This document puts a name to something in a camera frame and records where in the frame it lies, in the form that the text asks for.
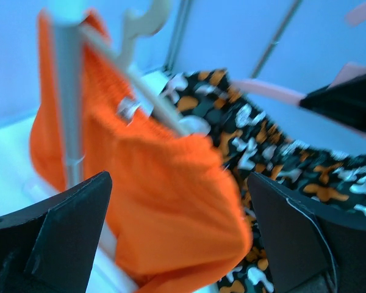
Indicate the orange shorts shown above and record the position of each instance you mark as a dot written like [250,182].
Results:
[174,209]

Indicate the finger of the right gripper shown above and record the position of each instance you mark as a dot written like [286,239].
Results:
[344,99]

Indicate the silver clothes rack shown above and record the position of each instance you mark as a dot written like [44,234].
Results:
[69,33]

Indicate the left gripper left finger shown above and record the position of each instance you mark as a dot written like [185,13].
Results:
[50,246]

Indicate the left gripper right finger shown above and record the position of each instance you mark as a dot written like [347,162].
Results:
[310,246]

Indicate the camouflage patterned shorts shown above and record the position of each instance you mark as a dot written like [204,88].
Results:
[251,142]

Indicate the pink hanger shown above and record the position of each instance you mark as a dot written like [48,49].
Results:
[277,92]

